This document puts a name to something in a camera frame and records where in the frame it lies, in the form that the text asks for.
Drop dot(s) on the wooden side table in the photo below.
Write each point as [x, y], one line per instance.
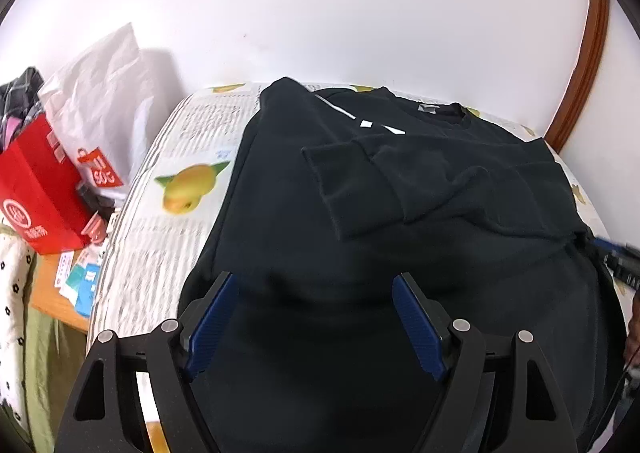
[47, 300]

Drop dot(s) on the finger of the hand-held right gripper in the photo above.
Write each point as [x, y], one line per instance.
[607, 246]

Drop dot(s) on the black sweatshirt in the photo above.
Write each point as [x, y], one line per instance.
[400, 213]

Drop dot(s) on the pile of paper cards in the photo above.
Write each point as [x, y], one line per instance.
[80, 283]

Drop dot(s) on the white plastic bag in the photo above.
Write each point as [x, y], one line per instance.
[110, 98]

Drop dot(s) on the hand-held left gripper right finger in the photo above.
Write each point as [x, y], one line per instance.
[417, 328]

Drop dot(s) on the brown wooden door frame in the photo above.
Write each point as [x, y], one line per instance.
[582, 68]

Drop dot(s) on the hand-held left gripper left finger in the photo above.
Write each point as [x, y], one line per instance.
[210, 325]

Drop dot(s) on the red paper bag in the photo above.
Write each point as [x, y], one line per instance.
[40, 198]

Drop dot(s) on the white polka-dot cloth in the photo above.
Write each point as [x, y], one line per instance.
[12, 303]

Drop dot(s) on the green cloth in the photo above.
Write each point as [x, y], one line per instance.
[50, 358]

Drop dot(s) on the fruit printed bedsheet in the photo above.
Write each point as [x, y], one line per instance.
[165, 243]

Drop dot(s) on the plaid cloth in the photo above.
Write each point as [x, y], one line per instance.
[20, 93]

